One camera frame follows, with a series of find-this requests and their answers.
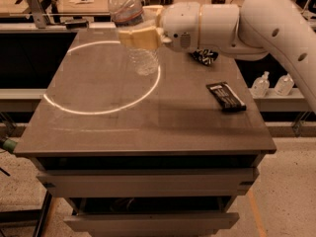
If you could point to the crumpled dark chip bag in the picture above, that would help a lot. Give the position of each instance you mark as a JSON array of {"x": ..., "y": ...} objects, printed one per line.
[{"x": 204, "y": 56}]

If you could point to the grey drawer cabinet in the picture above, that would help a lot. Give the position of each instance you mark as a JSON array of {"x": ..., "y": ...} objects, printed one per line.
[{"x": 180, "y": 126}]

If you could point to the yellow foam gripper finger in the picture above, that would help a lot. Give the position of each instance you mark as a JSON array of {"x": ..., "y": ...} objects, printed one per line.
[
  {"x": 152, "y": 13},
  {"x": 149, "y": 38}
]

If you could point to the clear sanitizer bottle left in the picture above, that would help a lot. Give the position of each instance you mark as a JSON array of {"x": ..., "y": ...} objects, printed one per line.
[{"x": 261, "y": 85}]

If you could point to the left metal bracket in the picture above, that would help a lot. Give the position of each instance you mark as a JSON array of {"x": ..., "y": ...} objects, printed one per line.
[{"x": 38, "y": 13}]

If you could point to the black snack bar wrapper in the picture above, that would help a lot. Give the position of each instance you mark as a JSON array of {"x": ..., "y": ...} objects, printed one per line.
[{"x": 226, "y": 97}]

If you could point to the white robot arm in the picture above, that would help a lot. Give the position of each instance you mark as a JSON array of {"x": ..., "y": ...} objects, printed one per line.
[{"x": 246, "y": 32}]

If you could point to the white circle tape marking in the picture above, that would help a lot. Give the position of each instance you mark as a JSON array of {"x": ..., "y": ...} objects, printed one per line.
[{"x": 103, "y": 77}]

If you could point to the green capped tube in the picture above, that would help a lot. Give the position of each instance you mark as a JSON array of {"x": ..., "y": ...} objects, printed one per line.
[{"x": 8, "y": 144}]

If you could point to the grey drawer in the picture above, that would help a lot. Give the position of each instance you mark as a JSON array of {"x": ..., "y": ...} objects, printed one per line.
[
  {"x": 152, "y": 225},
  {"x": 149, "y": 183}
]

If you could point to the lower grey drawer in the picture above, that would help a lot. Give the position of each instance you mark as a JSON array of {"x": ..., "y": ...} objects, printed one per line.
[{"x": 152, "y": 225}]

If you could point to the clear sanitizer bottle right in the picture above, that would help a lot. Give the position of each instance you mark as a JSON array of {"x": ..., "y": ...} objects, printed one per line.
[{"x": 284, "y": 85}]

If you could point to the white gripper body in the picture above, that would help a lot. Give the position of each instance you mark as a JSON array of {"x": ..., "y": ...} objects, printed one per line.
[{"x": 180, "y": 25}]

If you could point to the clear sanitizer bottle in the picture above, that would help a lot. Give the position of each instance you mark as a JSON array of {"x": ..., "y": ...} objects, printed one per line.
[
  {"x": 261, "y": 85},
  {"x": 284, "y": 85}
]

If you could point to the clear plastic water bottle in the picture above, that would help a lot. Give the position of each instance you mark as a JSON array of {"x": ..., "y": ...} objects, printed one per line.
[{"x": 129, "y": 15}]

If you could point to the upper grey drawer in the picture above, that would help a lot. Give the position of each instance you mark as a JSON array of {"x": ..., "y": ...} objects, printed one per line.
[{"x": 149, "y": 183}]

